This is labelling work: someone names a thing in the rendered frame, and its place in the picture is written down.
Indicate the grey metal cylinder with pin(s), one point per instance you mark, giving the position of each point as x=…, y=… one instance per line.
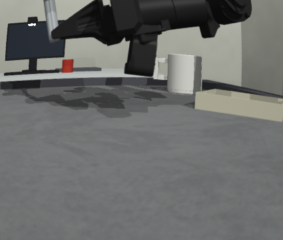
x=51, y=18

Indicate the grey mug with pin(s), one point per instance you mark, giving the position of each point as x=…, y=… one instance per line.
x=184, y=73

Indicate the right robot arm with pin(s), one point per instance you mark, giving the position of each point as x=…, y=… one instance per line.
x=206, y=14

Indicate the cream open tray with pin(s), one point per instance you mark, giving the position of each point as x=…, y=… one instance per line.
x=248, y=105

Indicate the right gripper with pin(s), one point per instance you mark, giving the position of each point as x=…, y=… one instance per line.
x=97, y=21

